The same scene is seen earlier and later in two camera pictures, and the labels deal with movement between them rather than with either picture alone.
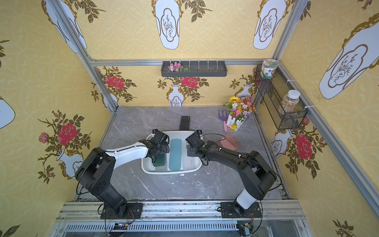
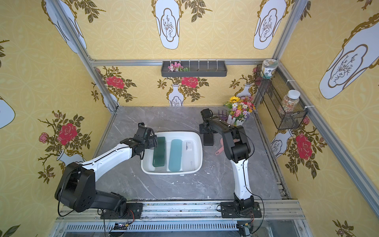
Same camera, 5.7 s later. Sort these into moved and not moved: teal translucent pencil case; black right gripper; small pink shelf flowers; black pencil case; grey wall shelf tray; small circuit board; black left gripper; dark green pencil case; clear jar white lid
Moved: black right gripper; black left gripper; black pencil case
Not moved: small circuit board; small pink shelf flowers; dark green pencil case; teal translucent pencil case; clear jar white lid; grey wall shelf tray
